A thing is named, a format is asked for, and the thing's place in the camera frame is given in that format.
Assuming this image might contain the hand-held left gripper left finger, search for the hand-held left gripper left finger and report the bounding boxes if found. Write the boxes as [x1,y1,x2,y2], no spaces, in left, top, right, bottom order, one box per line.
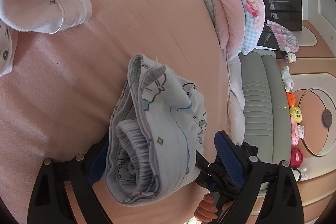
[26,132,113,224]

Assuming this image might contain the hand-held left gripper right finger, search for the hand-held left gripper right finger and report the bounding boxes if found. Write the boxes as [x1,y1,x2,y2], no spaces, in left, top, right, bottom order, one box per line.
[213,131,305,224]

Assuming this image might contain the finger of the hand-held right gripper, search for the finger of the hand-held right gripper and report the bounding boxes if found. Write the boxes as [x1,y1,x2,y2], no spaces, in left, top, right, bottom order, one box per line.
[194,150,231,189]

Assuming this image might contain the white cartoon print shorts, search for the white cartoon print shorts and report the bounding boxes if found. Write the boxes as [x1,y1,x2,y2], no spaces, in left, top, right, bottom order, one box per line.
[104,53,208,205]

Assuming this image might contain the person's right hand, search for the person's right hand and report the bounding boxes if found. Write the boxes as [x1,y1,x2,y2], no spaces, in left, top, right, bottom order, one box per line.
[194,193,235,223]

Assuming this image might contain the grey padded headboard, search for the grey padded headboard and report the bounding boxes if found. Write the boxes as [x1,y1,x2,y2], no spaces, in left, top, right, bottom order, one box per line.
[238,49,296,177]

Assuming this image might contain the red plush toy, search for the red plush toy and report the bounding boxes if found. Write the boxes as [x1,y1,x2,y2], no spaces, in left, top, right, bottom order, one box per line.
[290,148,303,168]

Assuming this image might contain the pink plush toy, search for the pink plush toy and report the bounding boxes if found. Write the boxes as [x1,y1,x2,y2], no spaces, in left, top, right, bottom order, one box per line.
[291,124,306,146]

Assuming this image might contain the small white plush toy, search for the small white plush toy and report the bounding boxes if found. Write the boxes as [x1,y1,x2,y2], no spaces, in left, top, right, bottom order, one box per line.
[293,166,309,182]

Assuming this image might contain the yellow plush toy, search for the yellow plush toy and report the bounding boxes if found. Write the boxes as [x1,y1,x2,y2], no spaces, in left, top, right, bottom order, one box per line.
[289,106,305,123]

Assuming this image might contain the orange plush toy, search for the orange plush toy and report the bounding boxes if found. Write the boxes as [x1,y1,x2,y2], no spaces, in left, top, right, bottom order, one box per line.
[286,92,297,106]

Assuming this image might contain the bed with pink sheet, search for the bed with pink sheet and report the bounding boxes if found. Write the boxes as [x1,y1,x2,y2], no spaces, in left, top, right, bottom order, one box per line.
[0,0,247,224]

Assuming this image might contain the pink checked quilt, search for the pink checked quilt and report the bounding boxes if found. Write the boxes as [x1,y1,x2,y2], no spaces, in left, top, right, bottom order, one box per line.
[178,0,265,61]

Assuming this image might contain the dark glass wardrobe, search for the dark glass wardrobe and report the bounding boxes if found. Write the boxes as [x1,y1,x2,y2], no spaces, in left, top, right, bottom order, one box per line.
[256,0,305,50]

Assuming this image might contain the pink printed pajama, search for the pink printed pajama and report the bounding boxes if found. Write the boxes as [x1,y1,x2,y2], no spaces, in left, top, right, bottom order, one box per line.
[0,0,93,76]

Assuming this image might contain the round wall ring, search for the round wall ring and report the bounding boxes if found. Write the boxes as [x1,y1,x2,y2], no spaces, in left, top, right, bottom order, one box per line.
[299,88,336,156]

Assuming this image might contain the brown wall disc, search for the brown wall disc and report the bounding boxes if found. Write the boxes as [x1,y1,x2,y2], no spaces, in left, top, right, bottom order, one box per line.
[322,110,336,126]

